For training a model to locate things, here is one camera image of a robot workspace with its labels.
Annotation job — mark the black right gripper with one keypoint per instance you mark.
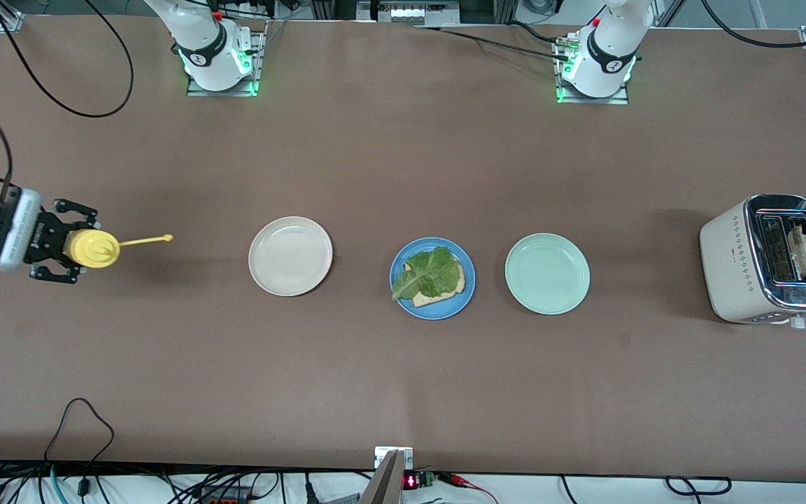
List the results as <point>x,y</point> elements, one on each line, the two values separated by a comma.
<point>45,240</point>

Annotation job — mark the yellow mustard squeeze bottle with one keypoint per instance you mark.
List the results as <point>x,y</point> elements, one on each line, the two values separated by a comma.
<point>95,248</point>

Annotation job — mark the green lettuce leaf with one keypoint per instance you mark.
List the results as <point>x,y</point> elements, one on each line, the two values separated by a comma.
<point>431,273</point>

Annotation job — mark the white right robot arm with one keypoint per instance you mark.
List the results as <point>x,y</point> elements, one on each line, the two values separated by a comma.
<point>207,63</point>

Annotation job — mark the beige plate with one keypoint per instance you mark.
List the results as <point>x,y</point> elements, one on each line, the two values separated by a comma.
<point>291,256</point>

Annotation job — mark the light green plate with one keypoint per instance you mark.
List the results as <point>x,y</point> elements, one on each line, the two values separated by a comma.
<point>547,274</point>

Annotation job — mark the blue plate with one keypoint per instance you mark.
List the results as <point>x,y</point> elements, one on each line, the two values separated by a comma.
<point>403,262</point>

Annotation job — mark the beige chrome toaster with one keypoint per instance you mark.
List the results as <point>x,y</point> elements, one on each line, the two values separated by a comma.
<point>732,273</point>

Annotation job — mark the silver box with lights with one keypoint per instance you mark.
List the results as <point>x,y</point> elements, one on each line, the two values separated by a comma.
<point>410,12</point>

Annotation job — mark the circuit board with red display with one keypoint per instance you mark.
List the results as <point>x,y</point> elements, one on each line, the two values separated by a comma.
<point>411,481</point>

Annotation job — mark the red alligator clip lead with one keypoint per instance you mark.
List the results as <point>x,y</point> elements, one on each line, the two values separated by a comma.
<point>459,480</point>

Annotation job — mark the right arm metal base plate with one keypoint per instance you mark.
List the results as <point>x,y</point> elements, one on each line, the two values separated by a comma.
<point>260,56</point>

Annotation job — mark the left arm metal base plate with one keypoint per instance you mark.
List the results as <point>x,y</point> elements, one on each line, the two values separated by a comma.
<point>585,100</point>

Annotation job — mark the white metal bracket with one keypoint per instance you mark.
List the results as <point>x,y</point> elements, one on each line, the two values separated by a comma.
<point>380,456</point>

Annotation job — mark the grey metal camera bar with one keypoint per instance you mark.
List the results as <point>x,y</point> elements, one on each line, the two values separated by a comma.
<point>385,486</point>

